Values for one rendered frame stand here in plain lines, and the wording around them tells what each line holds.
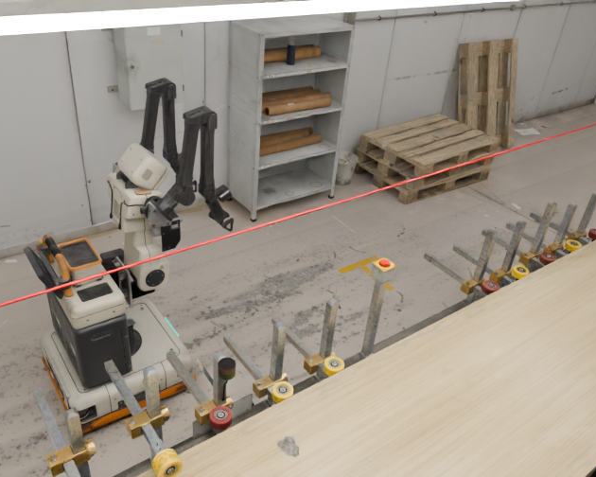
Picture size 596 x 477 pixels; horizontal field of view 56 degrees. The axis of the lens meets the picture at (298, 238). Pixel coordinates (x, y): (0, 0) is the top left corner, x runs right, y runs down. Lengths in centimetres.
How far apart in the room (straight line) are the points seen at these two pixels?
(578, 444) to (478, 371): 43
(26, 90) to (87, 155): 62
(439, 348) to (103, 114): 292
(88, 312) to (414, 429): 150
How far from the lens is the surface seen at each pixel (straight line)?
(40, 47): 409
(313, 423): 207
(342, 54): 487
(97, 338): 284
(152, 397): 193
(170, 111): 293
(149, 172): 267
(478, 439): 219
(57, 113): 423
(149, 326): 335
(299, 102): 466
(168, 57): 413
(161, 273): 296
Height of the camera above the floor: 251
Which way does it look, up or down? 33 degrees down
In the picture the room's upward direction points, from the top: 6 degrees clockwise
